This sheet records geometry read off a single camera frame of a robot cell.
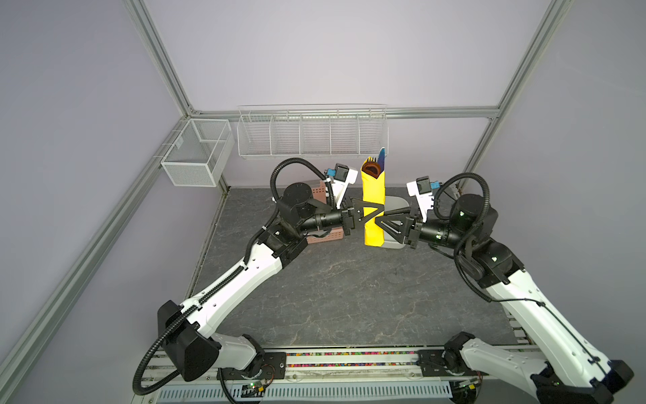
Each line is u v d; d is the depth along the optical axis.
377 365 0.75
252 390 0.72
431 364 0.72
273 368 0.74
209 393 0.71
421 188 0.51
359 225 0.55
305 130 1.02
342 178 0.52
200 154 1.01
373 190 0.54
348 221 0.52
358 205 0.53
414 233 0.50
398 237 0.54
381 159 0.52
